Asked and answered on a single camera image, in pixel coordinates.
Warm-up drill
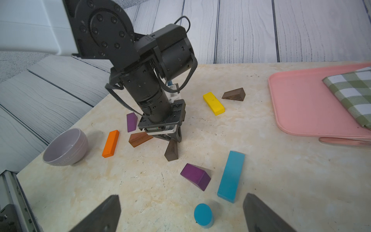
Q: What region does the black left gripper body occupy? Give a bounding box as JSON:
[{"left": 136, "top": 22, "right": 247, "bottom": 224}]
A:
[{"left": 138, "top": 99, "right": 186, "bottom": 136}]

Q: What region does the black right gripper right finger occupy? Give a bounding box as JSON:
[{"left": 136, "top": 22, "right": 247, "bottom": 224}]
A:
[{"left": 243, "top": 193, "right": 296, "bottom": 232}]

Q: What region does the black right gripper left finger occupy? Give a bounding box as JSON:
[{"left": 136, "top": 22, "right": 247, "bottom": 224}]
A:
[{"left": 70, "top": 195, "right": 121, "bottom": 232}]

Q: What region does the dark brown rectangular block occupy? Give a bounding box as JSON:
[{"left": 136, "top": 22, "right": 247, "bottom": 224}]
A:
[{"left": 164, "top": 139, "right": 179, "bottom": 161}]

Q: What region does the reddish brown wooden wedge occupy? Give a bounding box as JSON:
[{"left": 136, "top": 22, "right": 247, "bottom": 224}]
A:
[{"left": 128, "top": 132, "right": 153, "bottom": 148}]

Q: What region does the purple rectangular block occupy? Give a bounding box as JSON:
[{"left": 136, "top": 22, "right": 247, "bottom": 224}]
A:
[{"left": 127, "top": 113, "right": 138, "bottom": 132}]

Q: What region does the teal rectangular block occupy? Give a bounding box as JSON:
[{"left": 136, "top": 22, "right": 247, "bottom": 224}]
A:
[{"left": 217, "top": 151, "right": 245, "bottom": 203}]

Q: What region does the orange rectangular block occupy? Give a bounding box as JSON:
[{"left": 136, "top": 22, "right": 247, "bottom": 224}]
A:
[{"left": 102, "top": 130, "right": 119, "bottom": 158}]

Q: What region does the teal cylinder block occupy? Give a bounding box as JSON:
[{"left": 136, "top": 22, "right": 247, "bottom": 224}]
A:
[{"left": 194, "top": 204, "right": 214, "bottom": 229}]

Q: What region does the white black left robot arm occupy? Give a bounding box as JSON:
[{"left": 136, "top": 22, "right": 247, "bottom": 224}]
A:
[{"left": 1, "top": 1, "right": 198, "bottom": 142}]

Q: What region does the yellow rectangular block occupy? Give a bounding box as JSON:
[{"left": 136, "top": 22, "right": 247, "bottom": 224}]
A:
[{"left": 203, "top": 92, "right": 225, "bottom": 116}]

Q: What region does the dark brown triangular block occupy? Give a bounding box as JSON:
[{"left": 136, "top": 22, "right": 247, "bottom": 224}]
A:
[{"left": 222, "top": 88, "right": 246, "bottom": 101}]

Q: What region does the lilac ceramic bowl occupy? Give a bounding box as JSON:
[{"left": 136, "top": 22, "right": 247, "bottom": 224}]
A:
[{"left": 43, "top": 128, "right": 88, "bottom": 166}]

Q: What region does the silver metal fork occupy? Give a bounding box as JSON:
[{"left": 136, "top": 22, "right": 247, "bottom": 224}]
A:
[{"left": 319, "top": 137, "right": 371, "bottom": 148}]

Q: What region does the pink plastic tray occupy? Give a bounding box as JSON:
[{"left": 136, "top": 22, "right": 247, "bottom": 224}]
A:
[{"left": 268, "top": 62, "right": 371, "bottom": 139}]

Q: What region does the green white checkered cloth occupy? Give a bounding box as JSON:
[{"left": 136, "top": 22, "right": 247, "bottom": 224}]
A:
[{"left": 322, "top": 67, "right": 371, "bottom": 130}]

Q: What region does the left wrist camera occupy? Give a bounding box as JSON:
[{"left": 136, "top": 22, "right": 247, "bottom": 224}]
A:
[{"left": 165, "top": 83, "right": 182, "bottom": 103}]

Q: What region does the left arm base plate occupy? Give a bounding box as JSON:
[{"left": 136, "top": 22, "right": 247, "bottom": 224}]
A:
[{"left": 0, "top": 204, "right": 22, "bottom": 232}]

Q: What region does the aluminium front rail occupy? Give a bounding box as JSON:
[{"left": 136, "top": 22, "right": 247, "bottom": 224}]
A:
[{"left": 1, "top": 170, "right": 42, "bottom": 232}]

